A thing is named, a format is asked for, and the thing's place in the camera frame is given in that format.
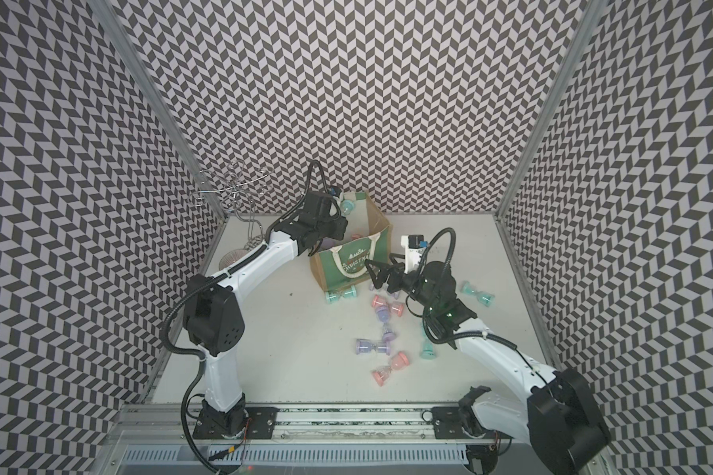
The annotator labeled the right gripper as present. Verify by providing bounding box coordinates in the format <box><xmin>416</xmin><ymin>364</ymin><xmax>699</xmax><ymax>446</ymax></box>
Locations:
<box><xmin>365</xmin><ymin>252</ymin><xmax>439</xmax><ymax>313</ymax></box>

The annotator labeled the green canvas Christmas bag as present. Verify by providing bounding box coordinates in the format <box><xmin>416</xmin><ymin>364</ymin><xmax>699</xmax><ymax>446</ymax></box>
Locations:
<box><xmin>310</xmin><ymin>192</ymin><xmax>392</xmax><ymax>292</ymax></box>

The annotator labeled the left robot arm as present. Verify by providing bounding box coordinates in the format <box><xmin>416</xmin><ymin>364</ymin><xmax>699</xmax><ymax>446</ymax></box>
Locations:
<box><xmin>160</xmin><ymin>160</ymin><xmax>348</xmax><ymax>439</ymax></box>

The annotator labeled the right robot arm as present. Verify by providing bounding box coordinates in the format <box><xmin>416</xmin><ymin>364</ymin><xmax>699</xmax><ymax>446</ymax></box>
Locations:
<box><xmin>364</xmin><ymin>228</ymin><xmax>612</xmax><ymax>474</ymax></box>

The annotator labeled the purple hourglass by bag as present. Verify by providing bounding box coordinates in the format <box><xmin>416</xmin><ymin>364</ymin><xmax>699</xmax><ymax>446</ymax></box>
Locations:
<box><xmin>368</xmin><ymin>282</ymin><xmax>400</xmax><ymax>300</ymax></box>

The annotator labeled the purple hourglass centre small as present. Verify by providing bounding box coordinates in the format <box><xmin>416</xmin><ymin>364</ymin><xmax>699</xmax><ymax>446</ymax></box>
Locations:
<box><xmin>376</xmin><ymin>306</ymin><xmax>396</xmax><ymax>342</ymax></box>

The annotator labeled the pink hourglass front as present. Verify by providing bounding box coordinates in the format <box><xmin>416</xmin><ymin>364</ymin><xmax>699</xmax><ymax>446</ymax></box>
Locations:
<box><xmin>372</xmin><ymin>351</ymin><xmax>410</xmax><ymax>387</ymax></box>

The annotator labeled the pink glass bowl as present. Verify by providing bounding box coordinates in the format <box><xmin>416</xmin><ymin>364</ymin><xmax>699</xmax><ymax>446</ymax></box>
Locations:
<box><xmin>218</xmin><ymin>249</ymin><xmax>248</xmax><ymax>270</ymax></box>

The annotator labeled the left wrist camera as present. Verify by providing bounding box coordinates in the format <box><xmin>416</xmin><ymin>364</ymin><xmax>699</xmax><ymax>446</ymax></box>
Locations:
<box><xmin>326</xmin><ymin>186</ymin><xmax>343</xmax><ymax>199</ymax></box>

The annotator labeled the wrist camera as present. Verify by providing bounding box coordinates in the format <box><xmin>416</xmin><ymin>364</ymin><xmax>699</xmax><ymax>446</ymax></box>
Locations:
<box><xmin>400</xmin><ymin>235</ymin><xmax>428</xmax><ymax>273</ymax></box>
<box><xmin>326</xmin><ymin>186</ymin><xmax>343</xmax><ymax>199</ymax></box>

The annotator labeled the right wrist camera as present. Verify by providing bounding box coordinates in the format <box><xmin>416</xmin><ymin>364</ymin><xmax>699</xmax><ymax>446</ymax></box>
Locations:
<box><xmin>400</xmin><ymin>235</ymin><xmax>428</xmax><ymax>273</ymax></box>

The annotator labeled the silver wire stand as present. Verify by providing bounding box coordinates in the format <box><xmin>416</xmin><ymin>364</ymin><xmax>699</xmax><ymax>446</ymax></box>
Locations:
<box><xmin>191</xmin><ymin>166</ymin><xmax>273</xmax><ymax>251</ymax></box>

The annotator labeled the metal base rail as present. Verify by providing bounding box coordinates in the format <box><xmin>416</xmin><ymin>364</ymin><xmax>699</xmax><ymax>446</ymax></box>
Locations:
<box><xmin>106</xmin><ymin>403</ymin><xmax>607</xmax><ymax>445</ymax></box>

